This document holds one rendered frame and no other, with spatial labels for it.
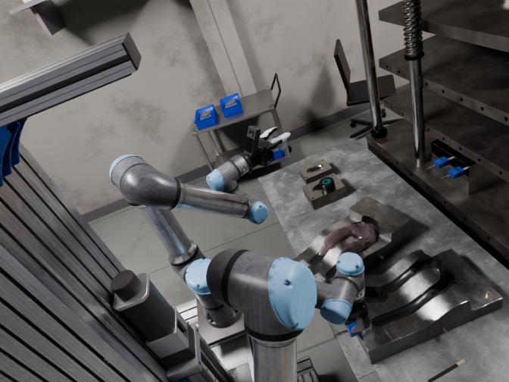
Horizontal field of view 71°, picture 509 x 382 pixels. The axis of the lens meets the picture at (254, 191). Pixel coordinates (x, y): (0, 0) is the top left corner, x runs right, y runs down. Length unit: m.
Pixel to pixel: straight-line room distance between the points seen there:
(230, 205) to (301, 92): 3.07
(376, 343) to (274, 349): 0.71
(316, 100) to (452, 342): 3.20
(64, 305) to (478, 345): 1.25
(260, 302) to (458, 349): 0.95
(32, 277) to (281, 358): 0.46
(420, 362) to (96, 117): 3.53
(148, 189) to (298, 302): 0.55
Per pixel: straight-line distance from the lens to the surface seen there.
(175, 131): 4.04
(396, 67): 2.12
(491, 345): 1.50
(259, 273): 0.65
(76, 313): 0.81
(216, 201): 1.11
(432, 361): 1.45
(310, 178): 2.12
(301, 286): 0.65
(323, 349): 2.41
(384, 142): 2.41
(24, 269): 0.73
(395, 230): 1.65
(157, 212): 1.18
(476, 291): 1.53
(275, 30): 3.88
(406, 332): 1.40
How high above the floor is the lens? 2.10
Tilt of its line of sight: 35 degrees down
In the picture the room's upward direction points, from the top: 23 degrees counter-clockwise
